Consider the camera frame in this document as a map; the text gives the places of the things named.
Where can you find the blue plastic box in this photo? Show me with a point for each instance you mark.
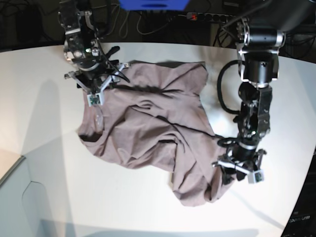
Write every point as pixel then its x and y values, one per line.
pixel 143 5

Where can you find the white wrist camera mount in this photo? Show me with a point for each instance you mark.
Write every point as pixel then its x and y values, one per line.
pixel 95 94
pixel 253 176

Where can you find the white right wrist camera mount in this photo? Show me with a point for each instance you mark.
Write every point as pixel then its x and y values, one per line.
pixel 95 94

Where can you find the black power strip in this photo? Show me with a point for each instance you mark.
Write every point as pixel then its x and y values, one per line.
pixel 208 17

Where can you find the mauve grey t-shirt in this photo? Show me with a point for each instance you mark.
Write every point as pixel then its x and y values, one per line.
pixel 157 119

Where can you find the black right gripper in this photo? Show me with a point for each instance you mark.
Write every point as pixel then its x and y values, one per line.
pixel 91 72

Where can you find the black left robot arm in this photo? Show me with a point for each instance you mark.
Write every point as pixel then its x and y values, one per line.
pixel 261 33

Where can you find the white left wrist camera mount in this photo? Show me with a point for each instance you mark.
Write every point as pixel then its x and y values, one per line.
pixel 253 176

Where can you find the black keyboard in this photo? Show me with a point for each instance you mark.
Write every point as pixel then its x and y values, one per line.
pixel 302 222

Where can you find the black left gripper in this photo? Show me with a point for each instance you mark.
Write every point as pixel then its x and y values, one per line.
pixel 240 156

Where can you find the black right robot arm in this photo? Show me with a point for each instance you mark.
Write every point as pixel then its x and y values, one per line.
pixel 82 47

